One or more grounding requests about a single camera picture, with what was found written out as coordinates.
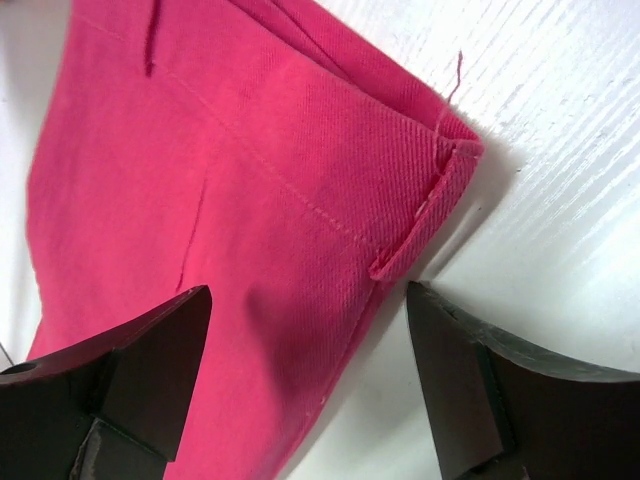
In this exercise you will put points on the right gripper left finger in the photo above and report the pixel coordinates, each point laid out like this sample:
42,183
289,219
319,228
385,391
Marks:
113,406

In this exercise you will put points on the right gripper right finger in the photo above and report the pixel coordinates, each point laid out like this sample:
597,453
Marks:
502,407

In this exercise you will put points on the pink trousers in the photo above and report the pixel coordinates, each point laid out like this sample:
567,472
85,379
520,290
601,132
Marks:
261,148

